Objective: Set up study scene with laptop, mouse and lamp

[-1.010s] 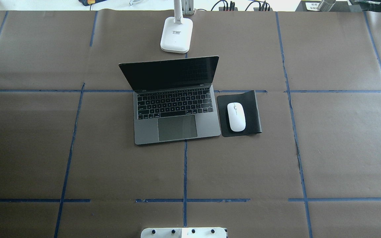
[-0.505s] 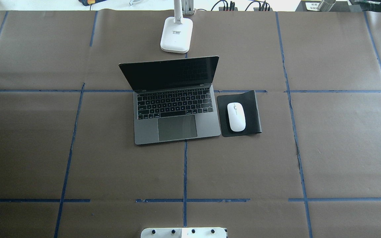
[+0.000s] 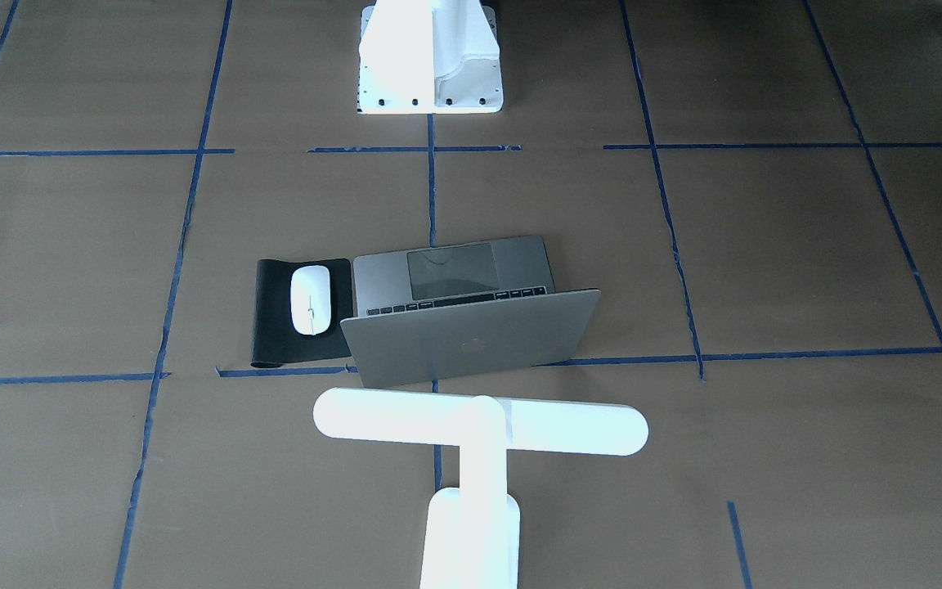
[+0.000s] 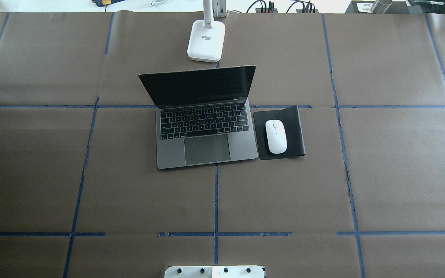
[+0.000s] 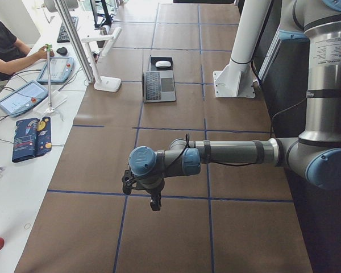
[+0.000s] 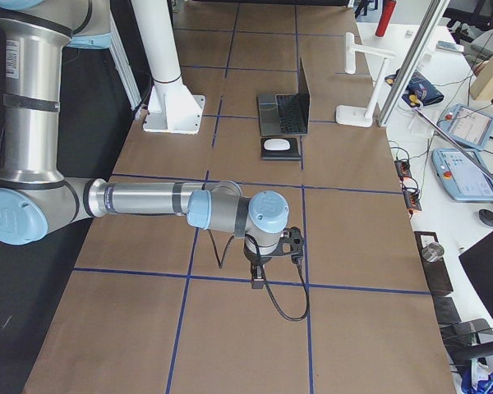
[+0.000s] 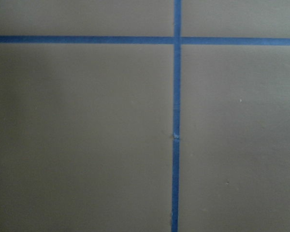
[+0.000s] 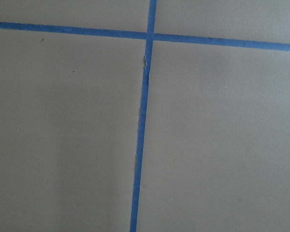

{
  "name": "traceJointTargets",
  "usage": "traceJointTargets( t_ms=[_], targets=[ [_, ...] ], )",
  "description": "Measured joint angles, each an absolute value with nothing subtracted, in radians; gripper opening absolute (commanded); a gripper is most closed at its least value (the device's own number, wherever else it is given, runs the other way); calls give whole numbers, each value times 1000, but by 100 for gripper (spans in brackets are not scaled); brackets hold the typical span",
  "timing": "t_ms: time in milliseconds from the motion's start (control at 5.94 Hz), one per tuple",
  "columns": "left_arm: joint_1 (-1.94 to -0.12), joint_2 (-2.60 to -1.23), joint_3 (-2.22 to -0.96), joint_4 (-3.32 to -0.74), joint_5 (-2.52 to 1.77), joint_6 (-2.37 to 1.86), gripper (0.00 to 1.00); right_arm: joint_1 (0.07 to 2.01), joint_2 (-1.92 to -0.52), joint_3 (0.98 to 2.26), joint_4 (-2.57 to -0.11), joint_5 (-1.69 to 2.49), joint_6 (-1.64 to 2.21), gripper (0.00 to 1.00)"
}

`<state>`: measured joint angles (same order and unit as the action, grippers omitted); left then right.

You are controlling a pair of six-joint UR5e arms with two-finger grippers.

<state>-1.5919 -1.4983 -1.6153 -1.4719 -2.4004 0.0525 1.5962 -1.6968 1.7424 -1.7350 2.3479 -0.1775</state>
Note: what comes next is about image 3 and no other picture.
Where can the grey laptop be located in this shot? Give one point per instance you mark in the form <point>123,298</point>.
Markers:
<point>458,310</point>

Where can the white computer mouse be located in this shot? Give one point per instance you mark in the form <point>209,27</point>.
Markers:
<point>311,301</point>

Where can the black mouse pad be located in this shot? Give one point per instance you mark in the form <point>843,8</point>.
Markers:
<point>274,340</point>

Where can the white desk lamp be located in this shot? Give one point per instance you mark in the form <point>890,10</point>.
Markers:
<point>473,528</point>

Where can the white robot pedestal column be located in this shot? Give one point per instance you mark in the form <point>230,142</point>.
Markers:
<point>422,57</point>

